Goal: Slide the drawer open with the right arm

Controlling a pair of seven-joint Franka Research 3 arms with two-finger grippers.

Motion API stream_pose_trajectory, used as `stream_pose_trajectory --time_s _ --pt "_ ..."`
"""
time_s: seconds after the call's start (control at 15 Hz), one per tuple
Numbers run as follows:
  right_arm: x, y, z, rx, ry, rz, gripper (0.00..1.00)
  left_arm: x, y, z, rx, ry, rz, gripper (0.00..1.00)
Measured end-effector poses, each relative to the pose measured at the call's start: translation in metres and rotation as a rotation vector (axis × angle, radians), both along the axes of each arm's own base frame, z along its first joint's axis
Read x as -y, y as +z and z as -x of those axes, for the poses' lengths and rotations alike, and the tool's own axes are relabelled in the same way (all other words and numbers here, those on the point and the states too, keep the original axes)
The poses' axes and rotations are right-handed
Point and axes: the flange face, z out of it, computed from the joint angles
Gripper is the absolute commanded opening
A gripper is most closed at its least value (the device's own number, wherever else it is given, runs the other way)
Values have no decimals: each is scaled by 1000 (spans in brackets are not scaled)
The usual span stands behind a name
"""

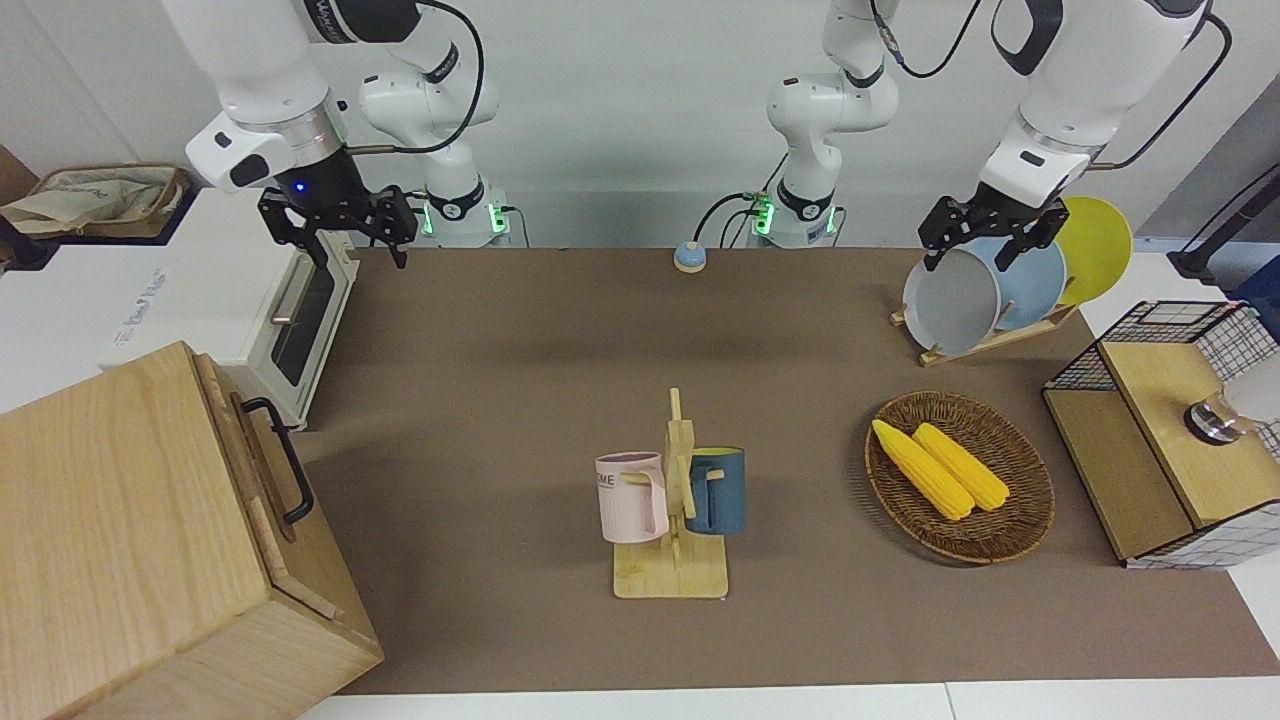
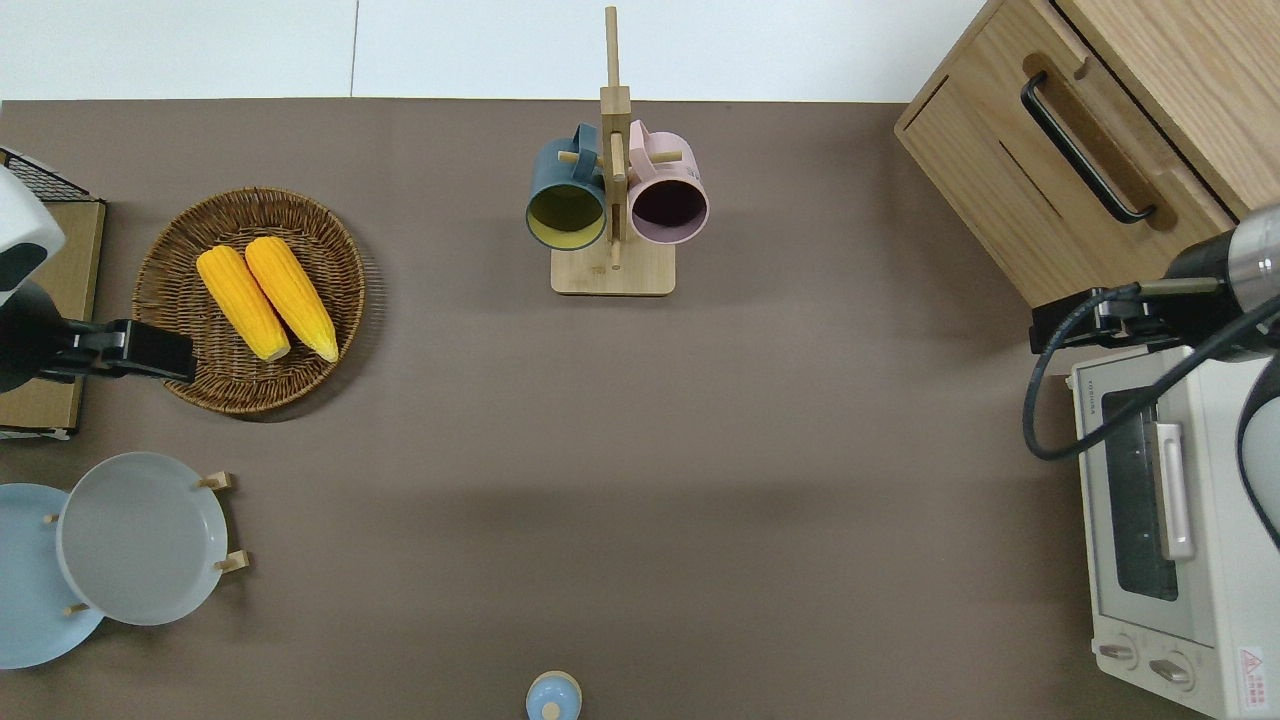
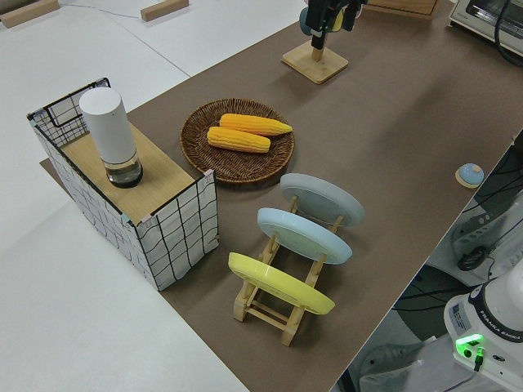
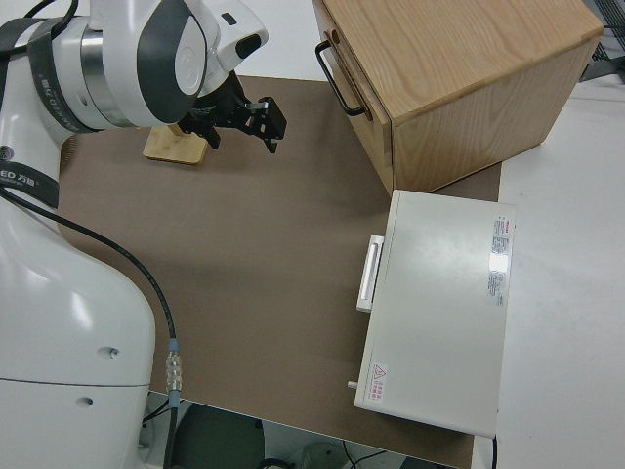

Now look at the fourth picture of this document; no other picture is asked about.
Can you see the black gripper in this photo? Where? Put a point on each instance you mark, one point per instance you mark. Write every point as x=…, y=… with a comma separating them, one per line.
x=215, y=110

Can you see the light wooden drawer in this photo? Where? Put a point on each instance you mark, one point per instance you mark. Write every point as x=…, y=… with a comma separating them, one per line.
x=363, y=137

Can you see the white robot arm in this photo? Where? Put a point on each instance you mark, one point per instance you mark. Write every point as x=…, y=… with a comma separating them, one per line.
x=63, y=303

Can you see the wooden mug tree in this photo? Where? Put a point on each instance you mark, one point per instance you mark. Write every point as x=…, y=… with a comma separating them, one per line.
x=176, y=149

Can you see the brown table mat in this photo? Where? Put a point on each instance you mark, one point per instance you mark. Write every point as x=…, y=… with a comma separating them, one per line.
x=263, y=254

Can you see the light wooden cabinet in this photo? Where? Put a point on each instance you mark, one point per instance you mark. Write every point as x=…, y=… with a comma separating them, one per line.
x=464, y=58

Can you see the white toaster oven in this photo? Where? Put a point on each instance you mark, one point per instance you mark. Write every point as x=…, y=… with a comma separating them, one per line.
x=434, y=312

